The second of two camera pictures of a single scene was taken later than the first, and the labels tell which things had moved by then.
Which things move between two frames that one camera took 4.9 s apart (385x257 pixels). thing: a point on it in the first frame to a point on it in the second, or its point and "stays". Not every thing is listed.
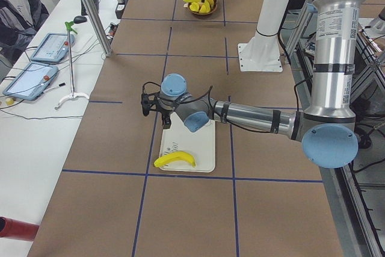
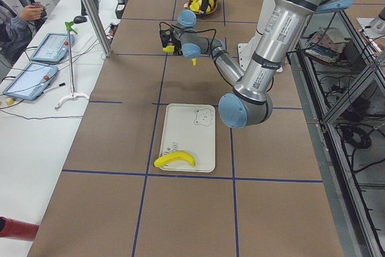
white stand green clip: [74, 95] stays
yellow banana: [174, 155] stays
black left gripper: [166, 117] to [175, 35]
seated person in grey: [21, 14] stays
